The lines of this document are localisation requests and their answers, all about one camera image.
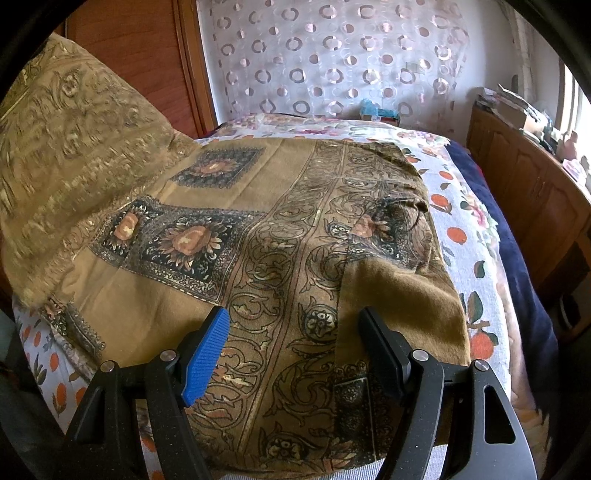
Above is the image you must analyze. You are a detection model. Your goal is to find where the pink figurine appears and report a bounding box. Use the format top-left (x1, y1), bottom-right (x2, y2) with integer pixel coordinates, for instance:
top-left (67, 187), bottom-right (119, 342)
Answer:
top-left (560, 131), bottom-right (581, 161)

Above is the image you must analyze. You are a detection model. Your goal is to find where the brown patterned garment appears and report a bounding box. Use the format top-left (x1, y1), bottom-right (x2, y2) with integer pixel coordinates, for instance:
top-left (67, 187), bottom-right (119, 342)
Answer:
top-left (0, 34), bottom-right (472, 474)

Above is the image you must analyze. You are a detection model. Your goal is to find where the blue tissue box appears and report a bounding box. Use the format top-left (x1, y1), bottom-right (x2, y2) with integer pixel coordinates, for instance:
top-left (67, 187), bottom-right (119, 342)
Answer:
top-left (359, 98), bottom-right (402, 124)

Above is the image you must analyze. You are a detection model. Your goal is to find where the window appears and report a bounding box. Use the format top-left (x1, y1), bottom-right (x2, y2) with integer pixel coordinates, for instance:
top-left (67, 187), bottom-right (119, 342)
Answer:
top-left (556, 58), bottom-right (591, 144)

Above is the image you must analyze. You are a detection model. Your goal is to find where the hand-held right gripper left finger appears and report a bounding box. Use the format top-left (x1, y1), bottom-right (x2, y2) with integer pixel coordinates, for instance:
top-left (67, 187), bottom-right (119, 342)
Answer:
top-left (62, 307), bottom-right (230, 480)

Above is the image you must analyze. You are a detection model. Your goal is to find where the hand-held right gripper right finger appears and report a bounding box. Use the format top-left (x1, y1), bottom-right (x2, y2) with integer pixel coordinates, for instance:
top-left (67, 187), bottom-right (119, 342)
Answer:
top-left (358, 307), bottom-right (539, 480)

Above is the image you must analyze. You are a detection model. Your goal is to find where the navy blue blanket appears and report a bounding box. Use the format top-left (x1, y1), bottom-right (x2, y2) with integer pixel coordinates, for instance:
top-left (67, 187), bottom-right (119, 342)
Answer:
top-left (447, 141), bottom-right (561, 411)

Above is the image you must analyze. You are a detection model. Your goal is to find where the sheer circle-patterned curtain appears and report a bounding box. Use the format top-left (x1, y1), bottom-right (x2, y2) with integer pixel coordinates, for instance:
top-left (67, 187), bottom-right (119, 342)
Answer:
top-left (198, 0), bottom-right (472, 130)

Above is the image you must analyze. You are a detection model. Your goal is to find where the beige patterned drape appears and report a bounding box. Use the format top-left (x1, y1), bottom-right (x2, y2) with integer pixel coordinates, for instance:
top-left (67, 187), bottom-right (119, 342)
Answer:
top-left (505, 9), bottom-right (534, 95)

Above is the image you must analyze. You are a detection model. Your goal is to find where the wooden side cabinet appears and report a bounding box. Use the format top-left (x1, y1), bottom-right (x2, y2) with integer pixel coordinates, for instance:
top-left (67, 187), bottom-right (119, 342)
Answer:
top-left (466, 105), bottom-right (591, 296)

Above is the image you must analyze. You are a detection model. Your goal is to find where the floral bed sheet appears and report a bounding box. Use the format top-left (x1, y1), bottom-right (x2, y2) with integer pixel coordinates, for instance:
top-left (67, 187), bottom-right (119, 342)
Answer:
top-left (14, 113), bottom-right (513, 480)

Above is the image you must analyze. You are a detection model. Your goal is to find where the stack of books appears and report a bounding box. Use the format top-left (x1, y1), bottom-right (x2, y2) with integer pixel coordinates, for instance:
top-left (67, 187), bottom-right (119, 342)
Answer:
top-left (477, 83), bottom-right (552, 137)

